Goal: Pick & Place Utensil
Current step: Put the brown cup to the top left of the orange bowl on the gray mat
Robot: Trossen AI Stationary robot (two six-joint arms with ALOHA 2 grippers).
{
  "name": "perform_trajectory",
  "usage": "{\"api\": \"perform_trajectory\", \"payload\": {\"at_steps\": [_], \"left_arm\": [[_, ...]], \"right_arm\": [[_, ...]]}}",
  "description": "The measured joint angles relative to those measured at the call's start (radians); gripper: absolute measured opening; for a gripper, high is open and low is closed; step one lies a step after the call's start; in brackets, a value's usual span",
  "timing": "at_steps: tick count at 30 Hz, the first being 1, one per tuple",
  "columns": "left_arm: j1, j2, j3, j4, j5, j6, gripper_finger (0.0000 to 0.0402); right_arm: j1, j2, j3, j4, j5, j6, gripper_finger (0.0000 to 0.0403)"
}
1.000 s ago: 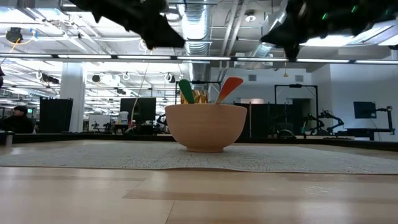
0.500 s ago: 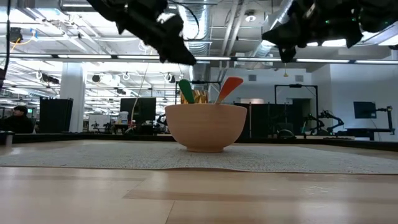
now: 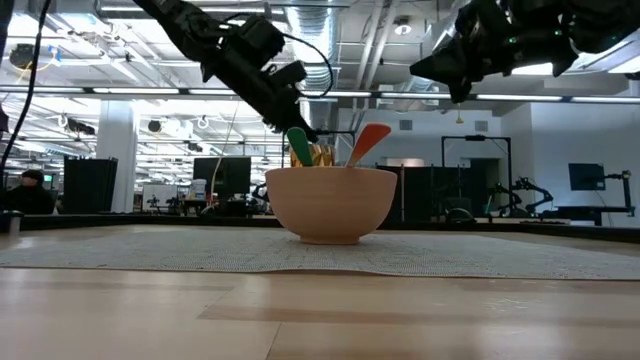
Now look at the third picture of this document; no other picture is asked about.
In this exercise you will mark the black desk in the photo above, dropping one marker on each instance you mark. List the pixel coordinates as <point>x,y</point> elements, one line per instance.
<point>595,210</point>

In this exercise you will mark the gold faceted cup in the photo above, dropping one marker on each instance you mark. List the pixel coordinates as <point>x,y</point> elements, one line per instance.
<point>324,156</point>

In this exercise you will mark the round ceiling sensor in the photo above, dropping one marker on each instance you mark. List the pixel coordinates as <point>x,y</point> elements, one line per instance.
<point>402,27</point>

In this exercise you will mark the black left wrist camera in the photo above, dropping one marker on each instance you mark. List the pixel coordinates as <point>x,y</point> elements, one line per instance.
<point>262,35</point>

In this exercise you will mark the beige bowl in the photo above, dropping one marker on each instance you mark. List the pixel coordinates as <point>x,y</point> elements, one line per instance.
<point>330,205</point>

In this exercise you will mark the whiteboard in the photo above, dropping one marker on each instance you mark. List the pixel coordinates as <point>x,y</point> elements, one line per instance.
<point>159,195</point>

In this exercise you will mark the silver ventilation duct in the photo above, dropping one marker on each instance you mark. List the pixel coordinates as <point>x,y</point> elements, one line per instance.
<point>312,30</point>

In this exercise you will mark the black table frame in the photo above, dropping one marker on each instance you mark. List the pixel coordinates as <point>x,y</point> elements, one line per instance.
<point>150,220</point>

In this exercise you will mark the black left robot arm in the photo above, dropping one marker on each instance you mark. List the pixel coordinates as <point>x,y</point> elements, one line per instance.
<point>185,25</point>

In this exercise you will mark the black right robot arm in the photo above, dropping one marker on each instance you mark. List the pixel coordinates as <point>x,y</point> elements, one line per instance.
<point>605,22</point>

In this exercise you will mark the orange utensil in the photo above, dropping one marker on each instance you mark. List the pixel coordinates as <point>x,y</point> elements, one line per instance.
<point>367,142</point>

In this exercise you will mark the black partition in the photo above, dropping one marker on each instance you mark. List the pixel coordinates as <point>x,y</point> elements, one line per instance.
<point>430,192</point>

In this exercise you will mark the white pillar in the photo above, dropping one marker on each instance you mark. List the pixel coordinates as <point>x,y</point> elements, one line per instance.
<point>116,150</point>

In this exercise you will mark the black metal stand frame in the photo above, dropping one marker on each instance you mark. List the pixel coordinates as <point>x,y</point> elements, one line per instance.
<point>475,138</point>

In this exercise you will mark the person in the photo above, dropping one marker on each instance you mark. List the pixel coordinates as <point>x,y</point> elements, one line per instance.
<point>30,197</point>

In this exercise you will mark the black screen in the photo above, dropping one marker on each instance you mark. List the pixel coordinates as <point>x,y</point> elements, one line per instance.
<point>222,175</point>

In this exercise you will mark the white container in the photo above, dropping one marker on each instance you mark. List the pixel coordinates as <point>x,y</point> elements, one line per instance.
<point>198,189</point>

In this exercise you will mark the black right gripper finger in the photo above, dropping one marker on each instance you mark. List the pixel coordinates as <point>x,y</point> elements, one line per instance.
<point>442,65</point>
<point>460,90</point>

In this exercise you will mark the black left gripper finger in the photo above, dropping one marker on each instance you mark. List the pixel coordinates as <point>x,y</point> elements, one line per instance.
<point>270,119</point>
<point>297,117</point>

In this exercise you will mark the grey post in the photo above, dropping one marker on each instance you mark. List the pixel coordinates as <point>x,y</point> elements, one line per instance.
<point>11,222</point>

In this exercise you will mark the black background robot arm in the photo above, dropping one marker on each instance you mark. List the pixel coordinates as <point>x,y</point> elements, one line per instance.
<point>500,197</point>
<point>535,189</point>

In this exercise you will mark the grey woven mat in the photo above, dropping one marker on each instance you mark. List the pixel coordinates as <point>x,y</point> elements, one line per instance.
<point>200,250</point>

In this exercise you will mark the black monitor on arm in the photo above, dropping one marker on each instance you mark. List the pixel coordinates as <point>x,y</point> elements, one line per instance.
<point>586,176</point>

